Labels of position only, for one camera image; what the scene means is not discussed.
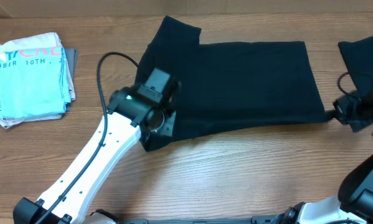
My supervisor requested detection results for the black t-shirt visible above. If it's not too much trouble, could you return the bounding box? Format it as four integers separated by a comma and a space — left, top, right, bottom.
135, 16, 333, 151

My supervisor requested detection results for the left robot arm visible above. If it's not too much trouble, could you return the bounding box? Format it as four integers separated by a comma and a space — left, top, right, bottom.
13, 68, 178, 223

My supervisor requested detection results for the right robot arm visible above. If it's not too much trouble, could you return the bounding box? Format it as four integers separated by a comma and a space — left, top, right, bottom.
271, 155, 373, 224

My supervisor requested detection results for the light blue folded t-shirt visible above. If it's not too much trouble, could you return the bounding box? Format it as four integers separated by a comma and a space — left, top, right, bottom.
0, 46, 72, 119

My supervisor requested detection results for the beige folded t-shirt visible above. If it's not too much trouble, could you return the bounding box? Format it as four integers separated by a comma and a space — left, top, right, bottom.
0, 32, 75, 127

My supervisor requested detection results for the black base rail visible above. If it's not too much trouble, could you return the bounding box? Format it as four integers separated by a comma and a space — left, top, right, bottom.
120, 215, 283, 224

